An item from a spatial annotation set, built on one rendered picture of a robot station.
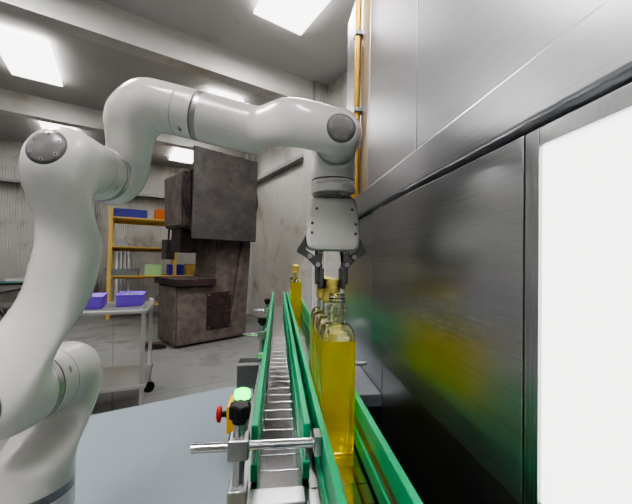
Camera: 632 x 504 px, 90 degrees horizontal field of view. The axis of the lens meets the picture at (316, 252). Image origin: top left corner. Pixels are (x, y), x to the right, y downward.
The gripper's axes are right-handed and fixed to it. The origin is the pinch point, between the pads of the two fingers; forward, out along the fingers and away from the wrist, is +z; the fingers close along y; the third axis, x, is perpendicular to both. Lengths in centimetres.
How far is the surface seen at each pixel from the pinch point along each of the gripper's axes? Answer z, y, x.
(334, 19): -281, -51, -295
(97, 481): 59, 58, -34
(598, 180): -9.7, -12.2, 39.9
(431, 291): 0.8, -12.1, 16.0
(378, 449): 21.3, -3.3, 19.3
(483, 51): -30.5, -15.0, 23.0
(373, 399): 29.7, -13.2, -13.5
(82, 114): -266, 377, -581
